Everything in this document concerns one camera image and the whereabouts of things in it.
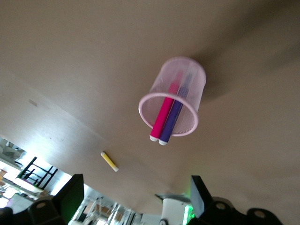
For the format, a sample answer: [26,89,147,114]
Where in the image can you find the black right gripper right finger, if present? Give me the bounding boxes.
[187,175,249,225]

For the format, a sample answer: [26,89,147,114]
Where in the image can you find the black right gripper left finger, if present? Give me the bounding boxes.
[27,173,85,225]

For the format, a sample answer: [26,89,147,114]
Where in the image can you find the purple marker pen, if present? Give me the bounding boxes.
[158,70,195,147]

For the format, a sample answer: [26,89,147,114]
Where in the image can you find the pink marker pen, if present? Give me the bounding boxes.
[149,70,185,142]

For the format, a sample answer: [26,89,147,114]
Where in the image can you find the pink mesh pen holder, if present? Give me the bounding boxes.
[138,56,208,138]

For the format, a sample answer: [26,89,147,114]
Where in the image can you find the yellow marker pen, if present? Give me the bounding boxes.
[100,151,120,173]

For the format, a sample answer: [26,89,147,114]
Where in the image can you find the black metal frame stand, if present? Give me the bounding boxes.
[18,156,59,190]

